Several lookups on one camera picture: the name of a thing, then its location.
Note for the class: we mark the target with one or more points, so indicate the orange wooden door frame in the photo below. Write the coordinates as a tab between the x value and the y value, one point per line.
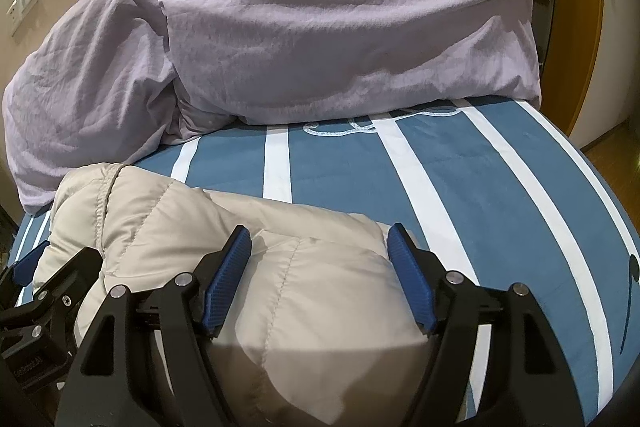
590	32

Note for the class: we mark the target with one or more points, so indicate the white wall socket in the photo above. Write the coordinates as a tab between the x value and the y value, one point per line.
13	19

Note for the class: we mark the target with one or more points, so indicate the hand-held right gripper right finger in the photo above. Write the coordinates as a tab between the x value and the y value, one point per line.
407	272

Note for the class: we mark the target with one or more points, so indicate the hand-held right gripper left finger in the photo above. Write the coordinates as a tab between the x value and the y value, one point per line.
227	282

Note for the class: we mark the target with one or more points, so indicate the lavender duvet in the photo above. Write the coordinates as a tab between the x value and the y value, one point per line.
310	22

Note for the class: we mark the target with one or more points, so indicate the beige puffer jacket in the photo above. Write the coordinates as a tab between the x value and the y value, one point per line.
280	267

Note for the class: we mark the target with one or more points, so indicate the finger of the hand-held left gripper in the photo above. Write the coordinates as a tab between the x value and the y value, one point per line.
31	262
67	279

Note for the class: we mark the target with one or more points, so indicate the blue white striped bed sheet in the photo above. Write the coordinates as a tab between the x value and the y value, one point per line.
475	192

